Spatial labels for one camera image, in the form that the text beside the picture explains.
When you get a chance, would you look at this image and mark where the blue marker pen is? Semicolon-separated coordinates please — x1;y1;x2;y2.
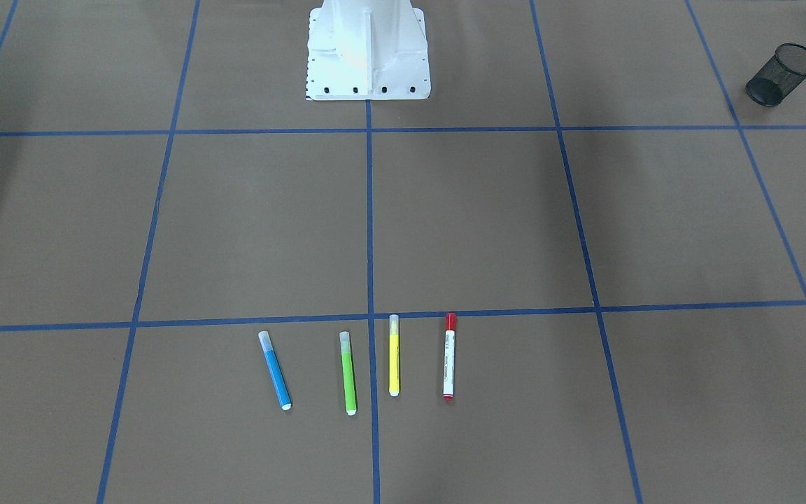
257;330;293;412

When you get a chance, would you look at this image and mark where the black mesh pencil cup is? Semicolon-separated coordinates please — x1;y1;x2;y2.
745;43;806;106

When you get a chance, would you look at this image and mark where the green highlighter pen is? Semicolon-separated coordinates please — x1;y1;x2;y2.
339;331;358;416

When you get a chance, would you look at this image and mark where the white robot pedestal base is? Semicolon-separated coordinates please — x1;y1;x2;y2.
305;1;432;100

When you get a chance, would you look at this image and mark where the red white marker pen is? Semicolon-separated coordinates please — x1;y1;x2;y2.
441;312;457;403

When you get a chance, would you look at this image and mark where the yellow highlighter pen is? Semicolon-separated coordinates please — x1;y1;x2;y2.
389;314;401;398

